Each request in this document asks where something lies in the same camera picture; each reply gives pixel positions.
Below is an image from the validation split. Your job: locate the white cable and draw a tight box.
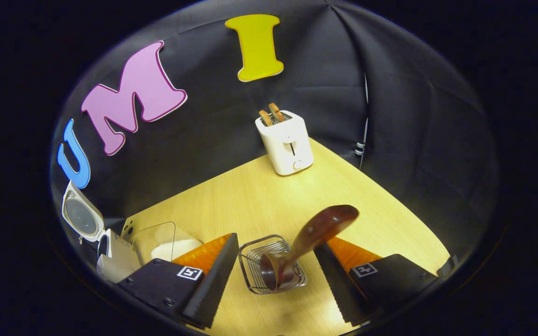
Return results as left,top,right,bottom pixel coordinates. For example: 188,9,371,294
355,72,369,159

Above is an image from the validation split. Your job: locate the white toaster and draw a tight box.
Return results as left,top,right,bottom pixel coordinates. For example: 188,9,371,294
255,110,314,176

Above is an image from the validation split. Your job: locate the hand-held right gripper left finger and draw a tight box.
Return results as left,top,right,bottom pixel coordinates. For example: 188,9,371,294
119,232,240,329

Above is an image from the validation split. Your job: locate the brown wooden spoon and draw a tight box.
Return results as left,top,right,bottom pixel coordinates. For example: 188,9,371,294
260,204,359,291

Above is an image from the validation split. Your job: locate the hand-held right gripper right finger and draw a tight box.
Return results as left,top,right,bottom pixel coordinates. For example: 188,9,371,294
313,237,459,327

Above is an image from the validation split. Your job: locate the white rice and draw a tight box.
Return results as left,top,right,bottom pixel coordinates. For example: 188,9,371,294
151,239,203,262

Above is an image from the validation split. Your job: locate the white rice cooker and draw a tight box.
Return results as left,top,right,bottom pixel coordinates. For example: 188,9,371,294
61,181,141,283

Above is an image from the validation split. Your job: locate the clear plastic container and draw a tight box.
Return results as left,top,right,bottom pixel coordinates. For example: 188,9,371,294
131,222,203,266

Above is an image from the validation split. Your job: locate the black backdrop cloth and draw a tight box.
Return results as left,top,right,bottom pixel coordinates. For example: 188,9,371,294
50,0,498,280

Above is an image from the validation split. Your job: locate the metal wire chopstick holder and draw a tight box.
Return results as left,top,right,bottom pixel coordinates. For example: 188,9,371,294
238,235,308,294

